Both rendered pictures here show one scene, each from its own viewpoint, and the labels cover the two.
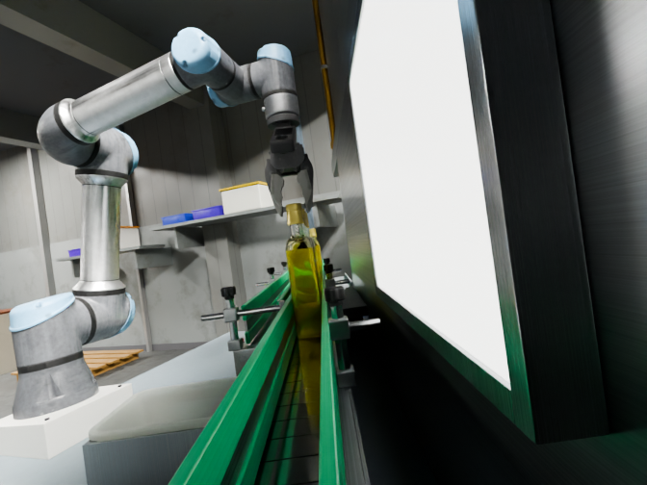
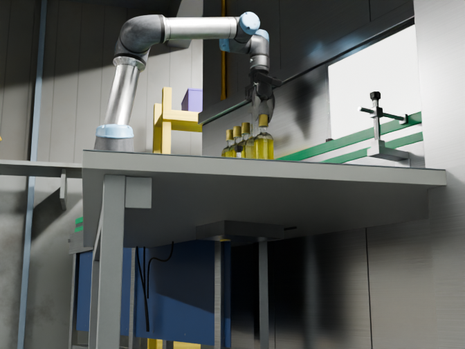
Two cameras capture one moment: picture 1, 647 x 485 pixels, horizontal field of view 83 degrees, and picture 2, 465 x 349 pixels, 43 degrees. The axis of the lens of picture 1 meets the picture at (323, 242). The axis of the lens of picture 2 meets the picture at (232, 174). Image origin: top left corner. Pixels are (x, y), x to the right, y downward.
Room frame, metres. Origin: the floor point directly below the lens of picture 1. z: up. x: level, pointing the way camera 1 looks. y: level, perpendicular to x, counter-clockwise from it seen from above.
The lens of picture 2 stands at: (-0.93, 1.30, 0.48)
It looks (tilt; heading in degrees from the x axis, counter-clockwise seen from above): 12 degrees up; 327
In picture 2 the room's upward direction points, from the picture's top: straight up
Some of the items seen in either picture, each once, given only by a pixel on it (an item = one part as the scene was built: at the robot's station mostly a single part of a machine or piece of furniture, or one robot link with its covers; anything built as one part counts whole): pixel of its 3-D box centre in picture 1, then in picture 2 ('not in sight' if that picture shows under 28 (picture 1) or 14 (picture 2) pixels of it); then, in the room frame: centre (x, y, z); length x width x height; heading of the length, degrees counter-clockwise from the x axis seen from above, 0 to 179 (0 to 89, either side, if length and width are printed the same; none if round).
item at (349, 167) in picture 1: (369, 187); (326, 111); (0.59, -0.08, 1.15); 0.90 x 0.03 x 0.34; 0
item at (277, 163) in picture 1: (287, 147); (258, 85); (0.82, 0.05, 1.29); 0.09 x 0.08 x 0.12; 179
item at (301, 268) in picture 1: (304, 285); (263, 160); (0.79, 0.05, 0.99); 0.06 x 0.06 x 0.21; 89
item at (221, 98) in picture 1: (232, 83); (236, 40); (0.82, 0.15, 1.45); 0.11 x 0.11 x 0.08; 76
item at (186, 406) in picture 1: (182, 426); not in sight; (0.62, 0.28, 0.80); 0.22 x 0.17 x 0.09; 90
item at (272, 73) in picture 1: (275, 75); (258, 46); (0.81, 0.05, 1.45); 0.09 x 0.08 x 0.11; 76
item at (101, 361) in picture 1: (80, 365); not in sight; (4.27, 2.99, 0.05); 1.19 x 0.81 x 0.11; 71
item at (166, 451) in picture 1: (199, 429); not in sight; (0.62, 0.25, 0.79); 0.27 x 0.17 x 0.08; 90
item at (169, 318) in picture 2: not in sight; (153, 288); (1.61, 0.10, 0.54); 1.59 x 0.18 x 0.43; 0
